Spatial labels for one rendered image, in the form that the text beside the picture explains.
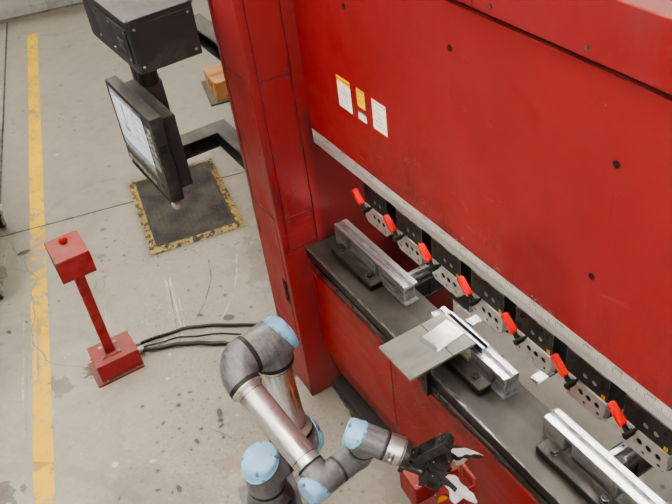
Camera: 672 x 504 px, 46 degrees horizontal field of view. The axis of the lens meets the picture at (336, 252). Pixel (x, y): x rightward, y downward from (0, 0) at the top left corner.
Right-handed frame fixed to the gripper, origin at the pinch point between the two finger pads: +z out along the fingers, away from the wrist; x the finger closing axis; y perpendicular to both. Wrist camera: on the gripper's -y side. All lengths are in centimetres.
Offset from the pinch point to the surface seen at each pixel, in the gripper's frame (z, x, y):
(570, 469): 30.6, -32.3, 17.5
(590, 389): 20.9, -27.7, -16.1
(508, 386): 10, -58, 18
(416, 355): -20, -60, 22
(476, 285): -13, -60, -12
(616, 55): -14, -16, -102
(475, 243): -18, -58, -27
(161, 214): -185, -263, 158
